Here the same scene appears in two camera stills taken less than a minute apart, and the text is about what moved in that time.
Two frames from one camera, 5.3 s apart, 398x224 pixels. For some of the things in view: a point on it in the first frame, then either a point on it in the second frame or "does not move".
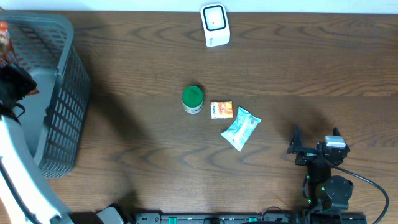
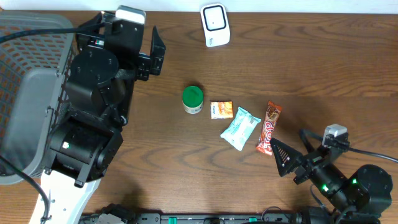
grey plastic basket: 53,121 does not move
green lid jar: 193,98 does not move
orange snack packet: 221,110 does not move
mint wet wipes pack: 239,133 does not move
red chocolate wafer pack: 7,53 → 273,111
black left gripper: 19,84 → 146,63
